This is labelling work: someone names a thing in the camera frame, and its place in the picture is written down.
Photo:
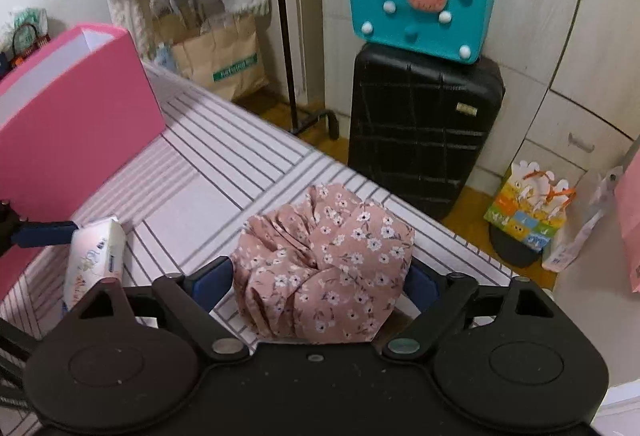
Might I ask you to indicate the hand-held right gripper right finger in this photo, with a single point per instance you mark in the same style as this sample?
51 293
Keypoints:
422 288

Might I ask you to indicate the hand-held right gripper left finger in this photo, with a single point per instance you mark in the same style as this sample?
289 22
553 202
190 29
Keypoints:
215 277

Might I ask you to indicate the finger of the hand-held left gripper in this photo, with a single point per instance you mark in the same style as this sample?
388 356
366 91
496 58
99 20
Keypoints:
45 233

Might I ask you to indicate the white tissue packet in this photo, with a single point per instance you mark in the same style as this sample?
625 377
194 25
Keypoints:
95 256

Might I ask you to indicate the pink floral cloth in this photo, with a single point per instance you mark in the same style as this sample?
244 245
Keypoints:
320 266

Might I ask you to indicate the pink cardboard box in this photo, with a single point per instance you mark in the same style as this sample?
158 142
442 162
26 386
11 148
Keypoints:
75 115

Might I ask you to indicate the black round object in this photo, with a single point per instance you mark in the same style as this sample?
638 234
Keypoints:
510 251

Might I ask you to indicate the colourful gift bag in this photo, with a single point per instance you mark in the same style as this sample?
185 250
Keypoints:
520 221

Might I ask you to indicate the white plastic package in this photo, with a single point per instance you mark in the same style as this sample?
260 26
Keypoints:
565 251

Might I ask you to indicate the black suitcase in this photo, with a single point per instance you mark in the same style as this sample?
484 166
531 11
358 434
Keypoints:
410 125

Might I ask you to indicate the dark patterned bag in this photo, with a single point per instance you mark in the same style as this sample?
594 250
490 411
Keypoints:
25 48

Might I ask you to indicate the light blue packet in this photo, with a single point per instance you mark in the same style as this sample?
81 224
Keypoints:
164 54

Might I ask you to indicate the green white pack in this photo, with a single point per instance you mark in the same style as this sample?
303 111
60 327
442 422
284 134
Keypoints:
25 18

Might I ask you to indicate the pink paper bag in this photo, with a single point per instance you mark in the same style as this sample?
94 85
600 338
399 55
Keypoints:
631 226

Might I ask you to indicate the brown paper bag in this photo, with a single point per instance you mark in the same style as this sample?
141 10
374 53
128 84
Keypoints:
220 55

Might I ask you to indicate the beige wardrobe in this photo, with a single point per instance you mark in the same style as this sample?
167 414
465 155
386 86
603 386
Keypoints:
540 15

